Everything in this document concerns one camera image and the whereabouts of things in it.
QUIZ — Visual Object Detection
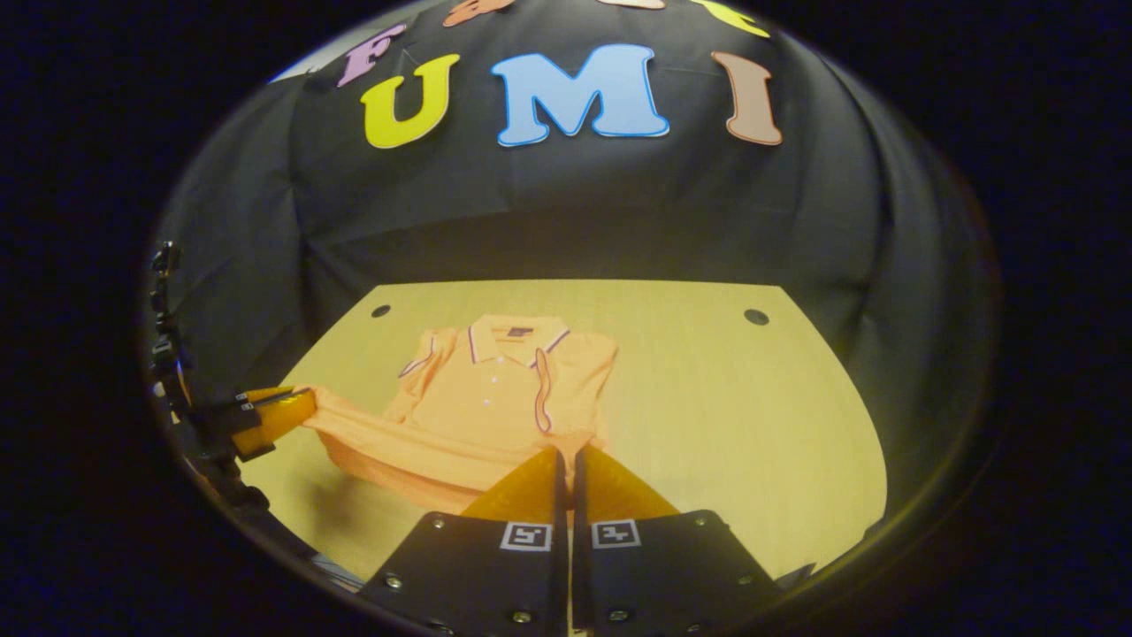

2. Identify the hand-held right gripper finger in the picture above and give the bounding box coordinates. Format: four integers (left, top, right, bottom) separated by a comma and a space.
573, 445, 784, 637
358, 445, 567, 637

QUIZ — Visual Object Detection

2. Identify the orange T-shirt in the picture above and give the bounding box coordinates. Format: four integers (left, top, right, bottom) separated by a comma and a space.
301, 314, 620, 518

